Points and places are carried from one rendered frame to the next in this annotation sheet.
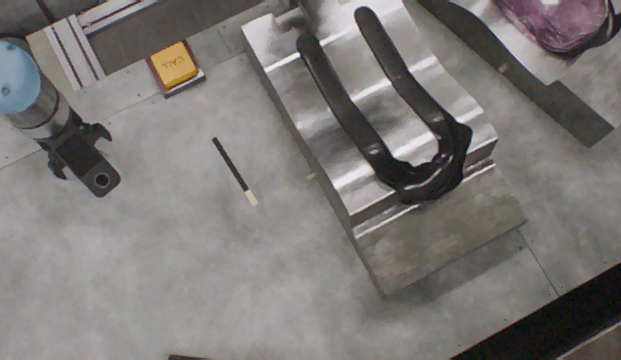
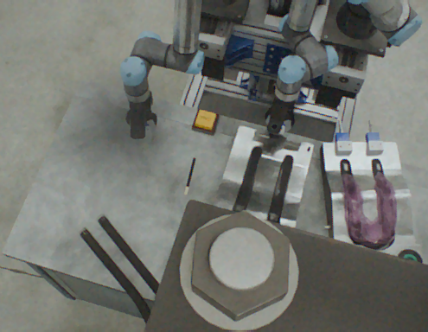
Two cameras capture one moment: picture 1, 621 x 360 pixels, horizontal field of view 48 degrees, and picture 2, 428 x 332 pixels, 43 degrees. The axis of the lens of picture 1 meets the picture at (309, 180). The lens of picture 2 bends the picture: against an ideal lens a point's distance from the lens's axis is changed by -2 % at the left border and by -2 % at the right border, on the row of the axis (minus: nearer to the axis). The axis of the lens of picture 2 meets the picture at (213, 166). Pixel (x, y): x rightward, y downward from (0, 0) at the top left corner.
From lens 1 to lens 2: 75 cm
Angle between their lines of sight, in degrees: 17
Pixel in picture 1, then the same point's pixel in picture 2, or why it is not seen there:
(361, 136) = (241, 199)
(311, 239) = not seen: hidden behind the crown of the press
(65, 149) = (134, 111)
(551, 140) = not seen: hidden behind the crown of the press
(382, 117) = (256, 200)
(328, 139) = (229, 190)
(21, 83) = (135, 76)
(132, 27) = (226, 101)
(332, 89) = (250, 175)
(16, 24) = (152, 59)
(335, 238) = not seen: hidden behind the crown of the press
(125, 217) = (137, 157)
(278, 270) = (169, 224)
